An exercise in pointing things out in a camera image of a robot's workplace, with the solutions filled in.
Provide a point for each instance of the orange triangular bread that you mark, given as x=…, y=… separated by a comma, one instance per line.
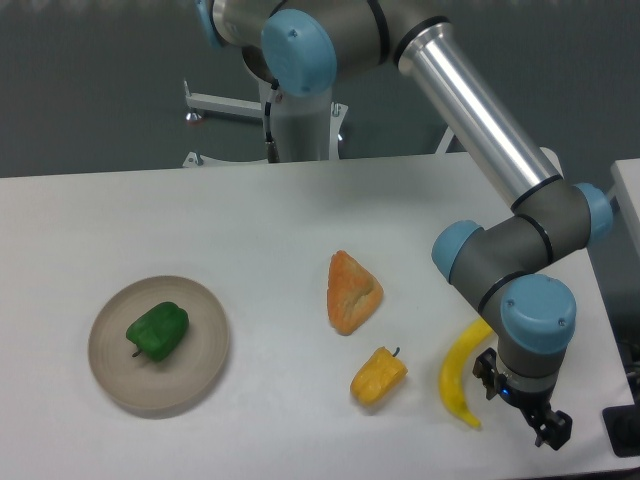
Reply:
x=353, y=293

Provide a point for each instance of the beige round plate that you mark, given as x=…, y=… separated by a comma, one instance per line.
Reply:
x=159, y=389

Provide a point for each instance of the yellow bell pepper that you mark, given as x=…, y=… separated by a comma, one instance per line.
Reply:
x=378, y=376

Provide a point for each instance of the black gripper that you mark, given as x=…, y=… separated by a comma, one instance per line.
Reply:
x=532, y=395

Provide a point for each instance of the green bell pepper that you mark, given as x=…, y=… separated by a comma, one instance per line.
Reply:
x=158, y=332

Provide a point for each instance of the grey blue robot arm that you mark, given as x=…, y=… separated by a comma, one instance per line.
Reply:
x=301, y=48

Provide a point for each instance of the white side table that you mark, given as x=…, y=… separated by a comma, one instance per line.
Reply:
x=623, y=197

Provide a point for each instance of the black device at table edge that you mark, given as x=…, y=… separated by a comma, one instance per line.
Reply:
x=622, y=425

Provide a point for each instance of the yellow banana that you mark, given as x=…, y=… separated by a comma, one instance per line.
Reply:
x=451, y=374

